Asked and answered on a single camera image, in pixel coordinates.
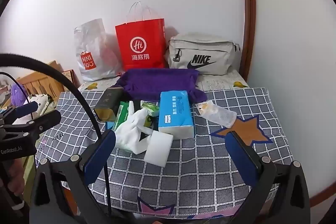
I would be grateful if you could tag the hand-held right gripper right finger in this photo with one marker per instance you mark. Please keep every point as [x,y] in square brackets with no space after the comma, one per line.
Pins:
[241,158]

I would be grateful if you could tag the yellow black cloth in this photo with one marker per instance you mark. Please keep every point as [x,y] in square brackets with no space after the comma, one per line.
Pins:
[148,121]

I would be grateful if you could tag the white glove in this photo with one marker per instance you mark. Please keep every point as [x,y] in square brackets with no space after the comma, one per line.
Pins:
[131,132]

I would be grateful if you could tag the small green tissue packet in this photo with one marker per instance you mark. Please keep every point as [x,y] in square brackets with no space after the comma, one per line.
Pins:
[150,108]

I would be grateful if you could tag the silver plastic bag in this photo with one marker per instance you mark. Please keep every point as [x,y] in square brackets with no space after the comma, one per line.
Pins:
[92,50]

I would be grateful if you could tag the red paper bag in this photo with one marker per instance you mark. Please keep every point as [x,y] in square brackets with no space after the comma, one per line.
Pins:
[141,37]

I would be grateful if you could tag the blue tissue pack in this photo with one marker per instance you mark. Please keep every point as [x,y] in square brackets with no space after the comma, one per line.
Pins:
[176,113]

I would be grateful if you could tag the white sponge block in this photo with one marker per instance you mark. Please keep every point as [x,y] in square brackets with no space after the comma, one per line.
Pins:
[158,149]

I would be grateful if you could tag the white mesh pouch with tag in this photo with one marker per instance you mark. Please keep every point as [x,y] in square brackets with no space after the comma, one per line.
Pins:
[220,115]

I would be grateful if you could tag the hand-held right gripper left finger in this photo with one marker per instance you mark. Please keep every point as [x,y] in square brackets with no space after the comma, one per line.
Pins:
[101,153]

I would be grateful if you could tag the purple fluffy cloth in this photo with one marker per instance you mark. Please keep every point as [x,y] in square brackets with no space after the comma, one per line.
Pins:
[17,94]

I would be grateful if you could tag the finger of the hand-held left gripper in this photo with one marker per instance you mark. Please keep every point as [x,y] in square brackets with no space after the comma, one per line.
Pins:
[46,120]
[26,108]

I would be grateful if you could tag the dark tin box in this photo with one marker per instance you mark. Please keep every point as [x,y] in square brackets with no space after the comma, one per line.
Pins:
[109,102]

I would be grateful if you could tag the green tissue pack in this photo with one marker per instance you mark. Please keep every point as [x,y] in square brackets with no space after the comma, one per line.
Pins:
[123,113]

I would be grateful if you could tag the purple towel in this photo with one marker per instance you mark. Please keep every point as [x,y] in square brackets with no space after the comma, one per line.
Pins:
[157,82]

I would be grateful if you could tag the person's left hand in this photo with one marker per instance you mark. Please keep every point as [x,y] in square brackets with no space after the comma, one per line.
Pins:
[17,179]

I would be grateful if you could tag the grey checked blanket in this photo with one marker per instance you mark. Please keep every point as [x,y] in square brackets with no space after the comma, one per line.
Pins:
[199,166]

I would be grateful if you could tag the beige waist bag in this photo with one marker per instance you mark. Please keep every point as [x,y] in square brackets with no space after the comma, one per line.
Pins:
[202,53]

